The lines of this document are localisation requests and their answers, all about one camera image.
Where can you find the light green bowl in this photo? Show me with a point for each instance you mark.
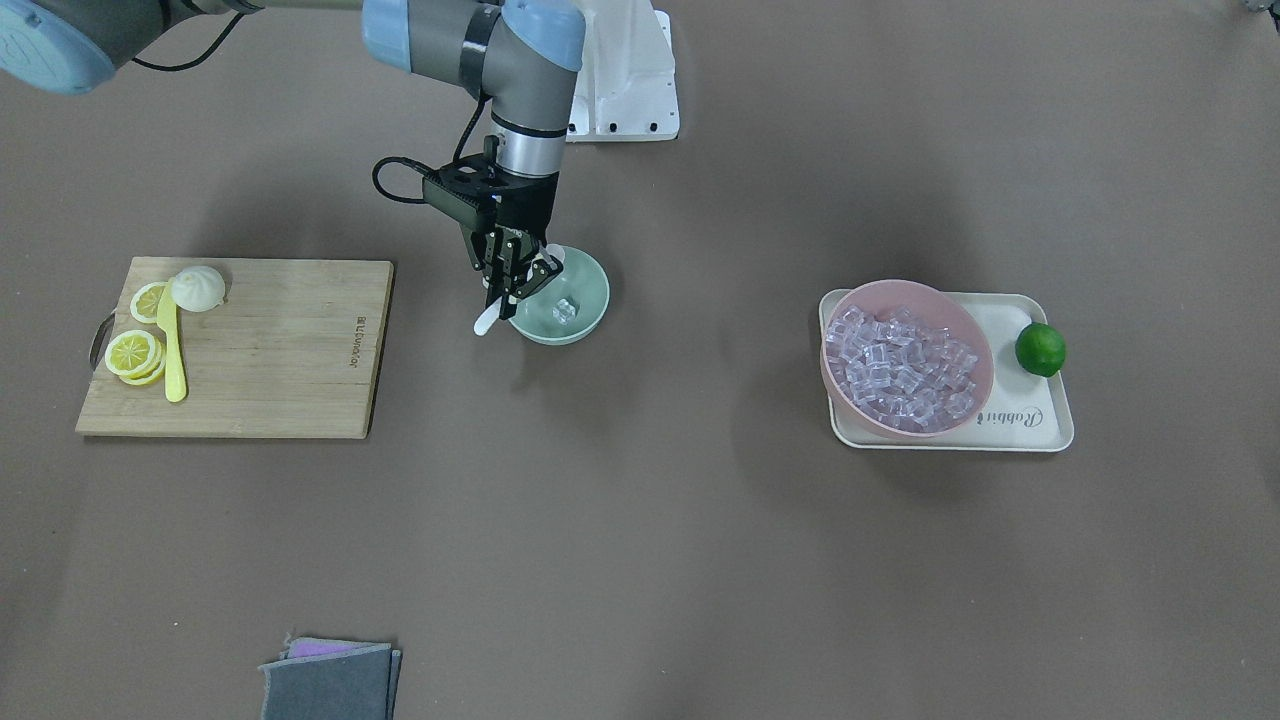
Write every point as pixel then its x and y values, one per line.
pixel 583 279

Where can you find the white pillar mount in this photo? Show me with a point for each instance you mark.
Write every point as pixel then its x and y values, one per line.
pixel 626 90

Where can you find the yellow plastic knife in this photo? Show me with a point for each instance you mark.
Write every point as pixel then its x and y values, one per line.
pixel 176 384

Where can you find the clear ice cube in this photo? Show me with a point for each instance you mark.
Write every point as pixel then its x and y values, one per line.
pixel 565 311

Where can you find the pink bowl of ice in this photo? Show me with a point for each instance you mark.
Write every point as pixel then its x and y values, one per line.
pixel 904 361

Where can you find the lemon slice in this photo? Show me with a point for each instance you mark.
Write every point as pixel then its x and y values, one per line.
pixel 136 358
pixel 145 302

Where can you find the wooden cutting board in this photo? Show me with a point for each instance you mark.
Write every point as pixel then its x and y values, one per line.
pixel 293 353

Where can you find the folded grey purple cloth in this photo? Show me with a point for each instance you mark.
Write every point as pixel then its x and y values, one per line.
pixel 321 678

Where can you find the white ceramic spoon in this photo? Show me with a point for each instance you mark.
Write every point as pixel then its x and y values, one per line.
pixel 552 256

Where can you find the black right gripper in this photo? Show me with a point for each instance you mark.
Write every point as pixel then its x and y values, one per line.
pixel 532 207

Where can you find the green lime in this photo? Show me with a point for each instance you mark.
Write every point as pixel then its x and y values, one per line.
pixel 1040 350

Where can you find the cream plastic tray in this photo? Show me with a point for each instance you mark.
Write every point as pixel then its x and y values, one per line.
pixel 1024 413

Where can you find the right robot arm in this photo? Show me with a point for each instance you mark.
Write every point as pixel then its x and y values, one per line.
pixel 519 60

